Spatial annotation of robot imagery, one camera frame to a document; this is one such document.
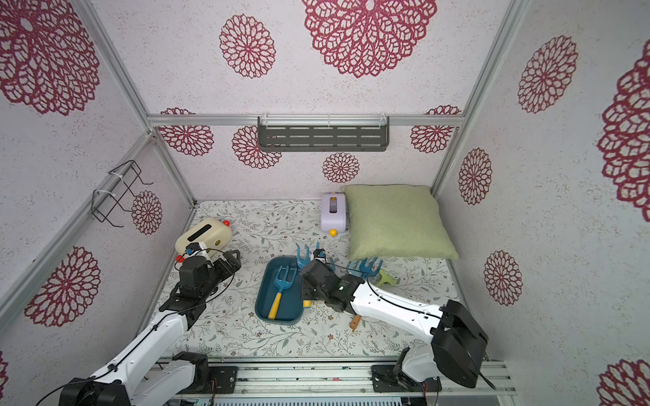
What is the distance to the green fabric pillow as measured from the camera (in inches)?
37.2

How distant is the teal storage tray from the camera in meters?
0.85

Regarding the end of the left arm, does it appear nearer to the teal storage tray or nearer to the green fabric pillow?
the teal storage tray

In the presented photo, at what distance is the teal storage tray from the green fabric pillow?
25 centimetres
